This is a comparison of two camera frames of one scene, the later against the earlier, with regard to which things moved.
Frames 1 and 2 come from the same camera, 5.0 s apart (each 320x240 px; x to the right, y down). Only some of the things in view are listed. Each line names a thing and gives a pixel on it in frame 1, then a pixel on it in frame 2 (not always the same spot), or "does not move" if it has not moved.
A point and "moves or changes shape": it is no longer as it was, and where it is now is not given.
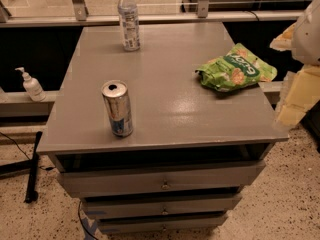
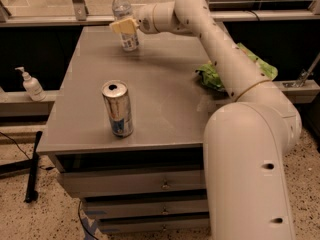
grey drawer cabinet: x=192 y=152 does not move
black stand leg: x=25 y=167 does not move
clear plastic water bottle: x=129 y=20 moves or changes shape
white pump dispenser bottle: x=33 y=89 does not move
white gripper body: x=308 y=37 -> x=145 y=19
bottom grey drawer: x=161 y=223 does not move
